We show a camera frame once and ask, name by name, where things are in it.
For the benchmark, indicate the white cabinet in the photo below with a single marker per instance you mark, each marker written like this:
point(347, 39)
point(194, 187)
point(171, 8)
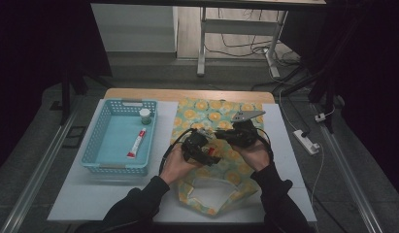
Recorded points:
point(135, 29)

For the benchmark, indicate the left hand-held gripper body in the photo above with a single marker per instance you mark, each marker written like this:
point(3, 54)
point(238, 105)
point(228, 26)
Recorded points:
point(193, 144)

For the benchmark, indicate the white desk frame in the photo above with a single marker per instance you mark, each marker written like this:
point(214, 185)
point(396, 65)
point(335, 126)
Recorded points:
point(239, 26)

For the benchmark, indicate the aluminium floor rail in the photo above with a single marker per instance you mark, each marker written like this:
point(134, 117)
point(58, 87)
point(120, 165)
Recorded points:
point(346, 168)
point(38, 168)

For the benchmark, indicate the person's left hand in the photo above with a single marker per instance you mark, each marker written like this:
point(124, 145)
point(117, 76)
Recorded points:
point(177, 166)

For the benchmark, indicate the white and red tube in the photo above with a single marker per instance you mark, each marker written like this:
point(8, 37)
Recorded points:
point(136, 144)

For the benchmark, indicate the black metal stand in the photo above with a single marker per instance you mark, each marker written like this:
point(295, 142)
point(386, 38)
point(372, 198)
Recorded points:
point(66, 97)
point(326, 87)

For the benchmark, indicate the small jar with white lid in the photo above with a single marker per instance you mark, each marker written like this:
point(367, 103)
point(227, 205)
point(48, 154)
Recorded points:
point(145, 116)

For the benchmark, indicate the person's right hand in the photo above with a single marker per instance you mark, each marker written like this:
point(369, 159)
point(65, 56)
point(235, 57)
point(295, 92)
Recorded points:
point(257, 157)

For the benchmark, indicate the blue plastic basket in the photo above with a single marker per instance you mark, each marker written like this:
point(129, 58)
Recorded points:
point(122, 145)

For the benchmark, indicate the white plug adapter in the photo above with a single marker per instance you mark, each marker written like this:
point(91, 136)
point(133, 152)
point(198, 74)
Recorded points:
point(320, 117)

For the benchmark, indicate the white power strip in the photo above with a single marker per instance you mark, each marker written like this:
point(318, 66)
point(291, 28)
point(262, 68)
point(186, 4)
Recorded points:
point(306, 141)

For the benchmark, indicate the orange floral cloth bag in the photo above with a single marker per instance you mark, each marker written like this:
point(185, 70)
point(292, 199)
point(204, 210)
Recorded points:
point(216, 113)

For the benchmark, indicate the white table mat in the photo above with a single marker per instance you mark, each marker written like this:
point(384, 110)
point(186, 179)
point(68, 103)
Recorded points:
point(90, 200)

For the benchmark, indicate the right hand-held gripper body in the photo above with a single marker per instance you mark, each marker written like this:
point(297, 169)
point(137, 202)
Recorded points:
point(247, 134)

